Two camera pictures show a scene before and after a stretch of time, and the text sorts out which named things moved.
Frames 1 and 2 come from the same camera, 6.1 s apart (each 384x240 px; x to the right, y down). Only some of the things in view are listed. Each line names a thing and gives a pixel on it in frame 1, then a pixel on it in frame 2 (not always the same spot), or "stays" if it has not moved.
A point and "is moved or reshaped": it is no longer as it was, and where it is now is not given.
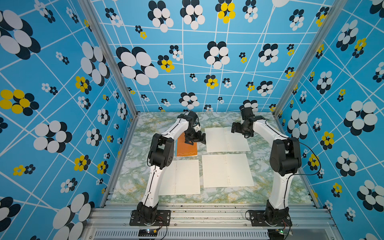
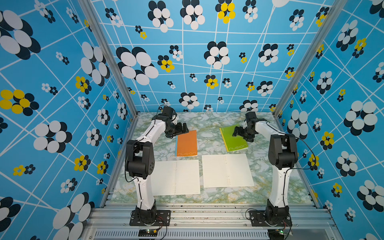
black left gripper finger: x=203 y=138 -> x=185 y=129
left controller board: x=147 y=232 stays
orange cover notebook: x=182 y=149 stays
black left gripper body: x=192 y=135 -> x=176 y=128
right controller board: x=276 y=234 stays
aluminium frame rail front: x=210 y=222 stays
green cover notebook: x=222 y=139 is moved or reshaped
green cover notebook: x=181 y=177 stays
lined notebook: x=223 y=170 stays
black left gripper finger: x=188 y=141 -> x=170 y=134
